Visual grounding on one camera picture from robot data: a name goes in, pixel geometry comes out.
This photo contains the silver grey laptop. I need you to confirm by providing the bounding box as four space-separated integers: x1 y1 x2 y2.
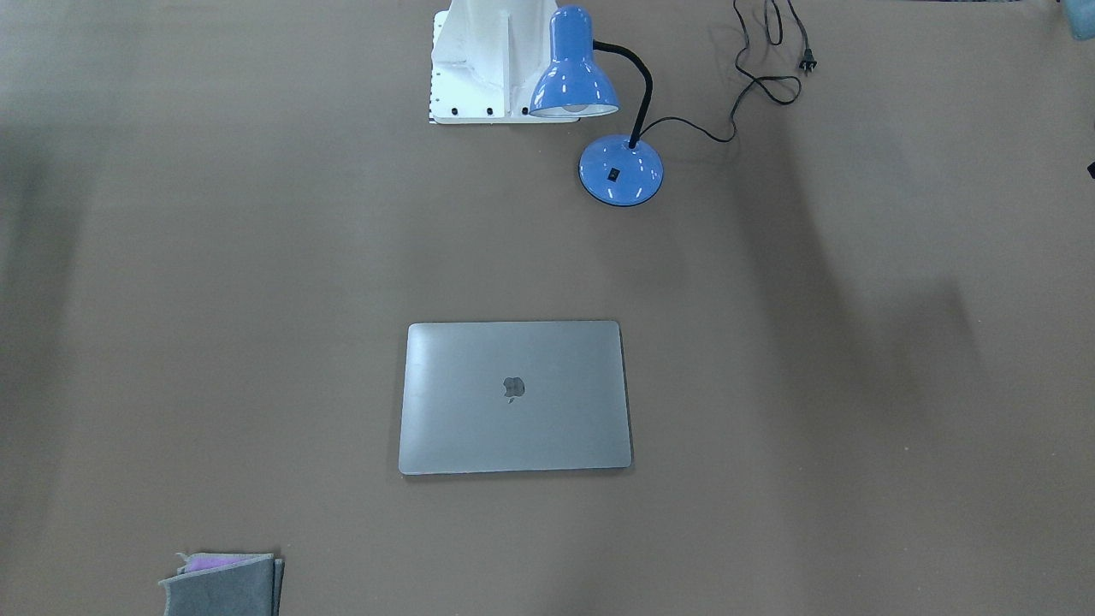
397 319 634 477

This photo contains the blue desk lamp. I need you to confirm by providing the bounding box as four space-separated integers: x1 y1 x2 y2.
528 4 664 208

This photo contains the folded grey cloth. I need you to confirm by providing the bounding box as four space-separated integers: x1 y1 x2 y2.
159 553 284 615

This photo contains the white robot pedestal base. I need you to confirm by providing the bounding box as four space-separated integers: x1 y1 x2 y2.
428 1 570 125

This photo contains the black lamp power cord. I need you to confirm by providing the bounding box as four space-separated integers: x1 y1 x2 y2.
636 0 819 146

